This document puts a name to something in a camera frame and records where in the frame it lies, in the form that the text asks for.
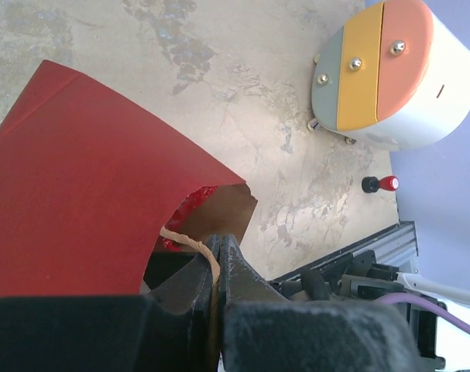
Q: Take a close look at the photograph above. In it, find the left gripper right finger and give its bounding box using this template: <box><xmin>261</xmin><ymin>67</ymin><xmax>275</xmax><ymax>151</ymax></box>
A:
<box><xmin>220</xmin><ymin>235</ymin><xmax>420</xmax><ymax>371</ymax></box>

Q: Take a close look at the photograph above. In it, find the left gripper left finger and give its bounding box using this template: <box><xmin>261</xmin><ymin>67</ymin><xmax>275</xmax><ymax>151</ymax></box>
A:
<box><xmin>0</xmin><ymin>248</ymin><xmax>219</xmax><ymax>371</ymax></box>

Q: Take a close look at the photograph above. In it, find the red cookie snack bag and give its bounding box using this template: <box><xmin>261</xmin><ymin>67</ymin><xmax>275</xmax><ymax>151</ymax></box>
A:
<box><xmin>156</xmin><ymin>184</ymin><xmax>220</xmax><ymax>253</ymax></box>

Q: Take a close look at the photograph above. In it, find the red paper bag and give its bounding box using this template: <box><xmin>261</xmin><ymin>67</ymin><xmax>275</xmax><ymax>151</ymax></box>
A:
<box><xmin>0</xmin><ymin>60</ymin><xmax>257</xmax><ymax>295</ymax></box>

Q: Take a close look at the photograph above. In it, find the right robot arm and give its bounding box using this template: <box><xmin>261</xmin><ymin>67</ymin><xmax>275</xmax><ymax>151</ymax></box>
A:
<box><xmin>396</xmin><ymin>273</ymin><xmax>470</xmax><ymax>371</ymax></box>

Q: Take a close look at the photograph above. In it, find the red black stamp knob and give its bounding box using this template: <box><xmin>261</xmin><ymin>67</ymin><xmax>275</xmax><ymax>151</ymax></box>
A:
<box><xmin>362</xmin><ymin>175</ymin><xmax>399</xmax><ymax>194</ymax></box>

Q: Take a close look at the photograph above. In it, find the white cylindrical drawer toy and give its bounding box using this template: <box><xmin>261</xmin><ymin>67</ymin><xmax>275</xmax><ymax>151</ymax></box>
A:
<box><xmin>308</xmin><ymin>1</ymin><xmax>470</xmax><ymax>151</ymax></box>

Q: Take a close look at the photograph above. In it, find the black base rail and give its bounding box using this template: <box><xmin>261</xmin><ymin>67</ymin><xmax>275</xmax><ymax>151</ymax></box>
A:
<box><xmin>269</xmin><ymin>222</ymin><xmax>418</xmax><ymax>302</ymax></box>

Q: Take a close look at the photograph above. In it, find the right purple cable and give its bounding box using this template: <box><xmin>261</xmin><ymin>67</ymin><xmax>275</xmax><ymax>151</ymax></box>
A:
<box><xmin>377</xmin><ymin>292</ymin><xmax>470</xmax><ymax>346</ymax></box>

